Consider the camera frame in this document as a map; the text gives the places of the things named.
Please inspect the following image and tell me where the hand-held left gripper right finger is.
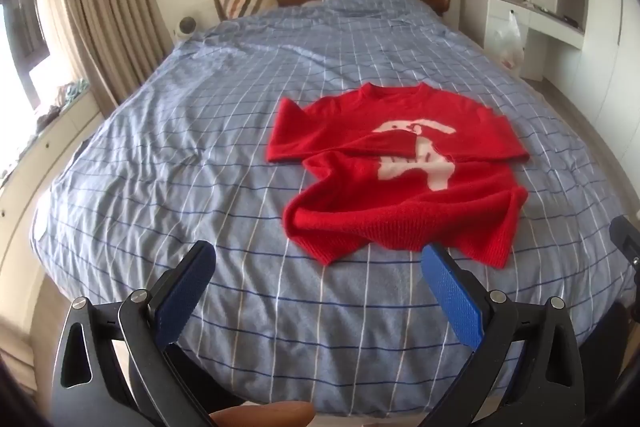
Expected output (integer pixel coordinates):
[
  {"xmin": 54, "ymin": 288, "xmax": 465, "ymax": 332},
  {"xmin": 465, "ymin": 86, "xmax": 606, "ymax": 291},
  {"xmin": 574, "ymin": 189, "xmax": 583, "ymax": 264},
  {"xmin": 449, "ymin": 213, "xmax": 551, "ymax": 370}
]
[{"xmin": 421, "ymin": 243, "xmax": 586, "ymax": 427}]

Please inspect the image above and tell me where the beige curtain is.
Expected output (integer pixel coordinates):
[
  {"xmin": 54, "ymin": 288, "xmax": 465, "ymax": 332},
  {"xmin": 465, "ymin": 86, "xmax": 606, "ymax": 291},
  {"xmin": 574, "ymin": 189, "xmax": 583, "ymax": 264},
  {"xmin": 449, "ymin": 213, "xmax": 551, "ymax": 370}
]
[{"xmin": 57, "ymin": 0, "xmax": 173, "ymax": 118}]

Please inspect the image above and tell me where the blue plaid duvet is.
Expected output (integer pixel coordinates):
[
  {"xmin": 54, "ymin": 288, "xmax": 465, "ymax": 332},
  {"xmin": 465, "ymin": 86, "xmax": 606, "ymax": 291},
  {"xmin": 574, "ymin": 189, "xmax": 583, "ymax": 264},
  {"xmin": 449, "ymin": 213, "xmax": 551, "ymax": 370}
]
[{"xmin": 30, "ymin": 0, "xmax": 636, "ymax": 413}]

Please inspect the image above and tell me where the white desk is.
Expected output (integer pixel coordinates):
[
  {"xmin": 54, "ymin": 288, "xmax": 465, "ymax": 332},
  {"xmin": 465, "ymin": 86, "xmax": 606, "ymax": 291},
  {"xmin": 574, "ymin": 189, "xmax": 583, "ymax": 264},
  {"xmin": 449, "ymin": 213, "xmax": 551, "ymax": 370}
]
[{"xmin": 459, "ymin": 0, "xmax": 586, "ymax": 82}]

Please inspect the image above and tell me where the white wardrobe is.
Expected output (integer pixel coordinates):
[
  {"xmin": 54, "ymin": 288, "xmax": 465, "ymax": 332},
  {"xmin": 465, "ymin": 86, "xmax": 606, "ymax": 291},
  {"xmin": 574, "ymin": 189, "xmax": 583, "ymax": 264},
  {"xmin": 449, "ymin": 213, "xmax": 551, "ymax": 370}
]
[{"xmin": 550, "ymin": 0, "xmax": 640, "ymax": 208}]

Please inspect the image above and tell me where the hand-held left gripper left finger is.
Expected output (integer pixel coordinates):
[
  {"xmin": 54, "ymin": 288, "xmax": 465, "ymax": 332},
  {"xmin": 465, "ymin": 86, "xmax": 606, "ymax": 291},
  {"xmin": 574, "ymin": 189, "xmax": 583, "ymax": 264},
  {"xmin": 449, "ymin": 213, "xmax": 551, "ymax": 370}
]
[{"xmin": 51, "ymin": 240, "xmax": 217, "ymax": 427}]

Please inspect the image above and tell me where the white plastic bag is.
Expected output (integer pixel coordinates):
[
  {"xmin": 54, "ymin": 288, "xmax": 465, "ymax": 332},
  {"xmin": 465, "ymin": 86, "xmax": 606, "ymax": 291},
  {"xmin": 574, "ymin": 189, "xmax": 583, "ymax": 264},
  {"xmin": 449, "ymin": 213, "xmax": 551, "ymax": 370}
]
[{"xmin": 492, "ymin": 10, "xmax": 526, "ymax": 70}]

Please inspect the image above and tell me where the person's left hand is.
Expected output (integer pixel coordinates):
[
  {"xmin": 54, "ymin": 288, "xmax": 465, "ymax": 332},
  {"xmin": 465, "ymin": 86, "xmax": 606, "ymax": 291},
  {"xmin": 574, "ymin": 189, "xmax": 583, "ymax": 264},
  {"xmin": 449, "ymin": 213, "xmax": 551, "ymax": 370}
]
[{"xmin": 209, "ymin": 401, "xmax": 316, "ymax": 427}]

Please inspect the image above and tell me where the clothes pile on sill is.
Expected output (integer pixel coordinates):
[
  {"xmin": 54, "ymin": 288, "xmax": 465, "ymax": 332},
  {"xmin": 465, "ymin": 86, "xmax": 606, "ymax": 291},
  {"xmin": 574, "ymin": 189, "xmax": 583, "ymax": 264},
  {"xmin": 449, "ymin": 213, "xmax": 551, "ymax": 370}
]
[{"xmin": 37, "ymin": 78, "xmax": 91, "ymax": 128}]

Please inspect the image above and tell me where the window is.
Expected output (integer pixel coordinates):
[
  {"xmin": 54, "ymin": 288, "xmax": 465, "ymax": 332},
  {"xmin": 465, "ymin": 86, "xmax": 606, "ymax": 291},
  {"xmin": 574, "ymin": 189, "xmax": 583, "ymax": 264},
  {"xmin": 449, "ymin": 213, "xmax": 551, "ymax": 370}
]
[{"xmin": 0, "ymin": 0, "xmax": 51, "ymax": 108}]

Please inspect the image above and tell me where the red sweater with white print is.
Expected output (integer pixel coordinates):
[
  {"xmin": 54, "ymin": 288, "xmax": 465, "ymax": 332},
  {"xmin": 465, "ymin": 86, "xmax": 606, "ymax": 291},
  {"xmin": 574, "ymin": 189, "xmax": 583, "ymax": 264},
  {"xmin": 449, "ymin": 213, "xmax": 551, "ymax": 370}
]
[{"xmin": 266, "ymin": 82, "xmax": 531, "ymax": 269}]

